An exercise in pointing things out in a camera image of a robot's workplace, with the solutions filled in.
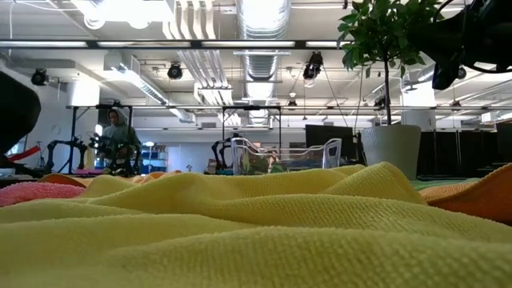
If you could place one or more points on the red flat bar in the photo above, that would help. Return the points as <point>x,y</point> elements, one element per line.
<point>24,154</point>

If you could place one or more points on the yellow microfiber towel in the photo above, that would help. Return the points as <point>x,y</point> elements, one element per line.
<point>256,224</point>

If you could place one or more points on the black computer monitor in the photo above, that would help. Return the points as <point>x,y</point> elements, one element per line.
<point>328,136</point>

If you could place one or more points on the clear plastic bin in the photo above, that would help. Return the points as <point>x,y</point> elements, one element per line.
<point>328,154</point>

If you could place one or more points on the green microfiber towel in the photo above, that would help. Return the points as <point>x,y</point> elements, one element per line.
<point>440,184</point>

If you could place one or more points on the black lab robot arm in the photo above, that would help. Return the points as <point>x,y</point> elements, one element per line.
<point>116,158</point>
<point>54,148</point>
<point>218,154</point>

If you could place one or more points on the black ceiling-mounted camera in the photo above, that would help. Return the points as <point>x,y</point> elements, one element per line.
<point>313,66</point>
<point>462,73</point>
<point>174,71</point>
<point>40,77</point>

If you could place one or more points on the pink microfiber towel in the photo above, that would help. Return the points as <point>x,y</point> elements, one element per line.
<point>32,192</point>

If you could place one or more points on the black overhead frame bar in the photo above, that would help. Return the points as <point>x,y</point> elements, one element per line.
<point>92,44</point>

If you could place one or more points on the orange microfiber towel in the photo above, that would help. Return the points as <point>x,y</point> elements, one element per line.
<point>480,196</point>
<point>60,178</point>

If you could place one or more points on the black metal rig frame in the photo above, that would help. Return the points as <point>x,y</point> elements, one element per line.
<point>74,132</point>
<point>252,107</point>

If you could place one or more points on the white ribbed plant pot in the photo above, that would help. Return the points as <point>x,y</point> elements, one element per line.
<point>392,148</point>

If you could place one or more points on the silver ventilation duct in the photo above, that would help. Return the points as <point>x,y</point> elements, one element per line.
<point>262,24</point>

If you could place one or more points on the person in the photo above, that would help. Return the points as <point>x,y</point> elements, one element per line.
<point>118,134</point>

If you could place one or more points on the black partition panels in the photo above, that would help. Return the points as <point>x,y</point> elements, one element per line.
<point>456,152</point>

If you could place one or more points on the blue storage shelf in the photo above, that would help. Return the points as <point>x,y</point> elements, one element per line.
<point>154,160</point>

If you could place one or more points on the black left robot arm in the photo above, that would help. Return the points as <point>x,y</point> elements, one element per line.
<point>16,112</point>

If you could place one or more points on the green leafy plant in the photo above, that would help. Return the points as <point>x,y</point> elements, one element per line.
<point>384,32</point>

